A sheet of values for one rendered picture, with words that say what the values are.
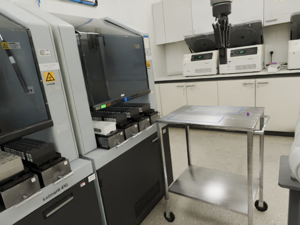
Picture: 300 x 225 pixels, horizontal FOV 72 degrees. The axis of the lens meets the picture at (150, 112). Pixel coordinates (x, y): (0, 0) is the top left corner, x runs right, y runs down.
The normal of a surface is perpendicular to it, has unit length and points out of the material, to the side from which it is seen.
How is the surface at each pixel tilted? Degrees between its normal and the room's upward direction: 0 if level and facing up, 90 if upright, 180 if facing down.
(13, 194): 90
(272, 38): 90
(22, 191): 90
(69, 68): 90
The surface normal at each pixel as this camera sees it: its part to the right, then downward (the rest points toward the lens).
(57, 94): 0.83, 0.04
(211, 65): -0.57, 0.26
